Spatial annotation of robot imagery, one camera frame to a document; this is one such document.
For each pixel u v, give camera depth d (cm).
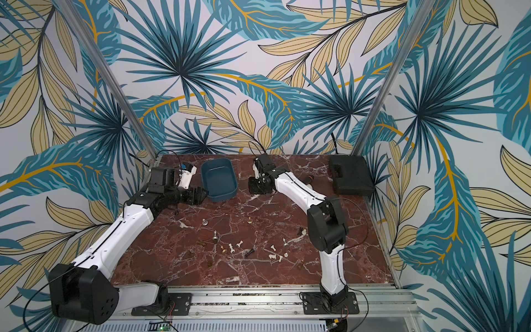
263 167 73
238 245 86
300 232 91
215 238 88
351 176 104
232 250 85
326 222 52
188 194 72
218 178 110
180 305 73
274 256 84
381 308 76
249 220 93
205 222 92
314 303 73
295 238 90
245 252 86
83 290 39
